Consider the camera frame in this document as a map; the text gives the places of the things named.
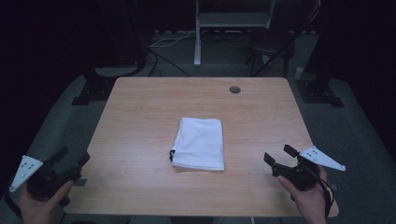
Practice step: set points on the person's left hand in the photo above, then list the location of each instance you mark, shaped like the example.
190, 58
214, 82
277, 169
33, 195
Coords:
42, 211

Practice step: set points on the black stand base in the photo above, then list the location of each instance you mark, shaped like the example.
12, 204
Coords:
99, 85
317, 90

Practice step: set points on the person's right hand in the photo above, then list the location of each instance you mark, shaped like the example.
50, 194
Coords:
311, 205

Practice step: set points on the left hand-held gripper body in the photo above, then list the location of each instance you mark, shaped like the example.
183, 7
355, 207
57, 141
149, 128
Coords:
46, 180

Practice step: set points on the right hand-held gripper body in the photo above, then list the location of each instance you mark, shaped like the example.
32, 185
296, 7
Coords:
302, 175

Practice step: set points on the white printed tank top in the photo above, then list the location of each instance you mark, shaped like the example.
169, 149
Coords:
200, 143

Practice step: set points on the white metal stand frame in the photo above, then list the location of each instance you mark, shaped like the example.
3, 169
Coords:
230, 19

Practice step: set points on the dark stool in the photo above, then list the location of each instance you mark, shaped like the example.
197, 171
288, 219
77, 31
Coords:
271, 43

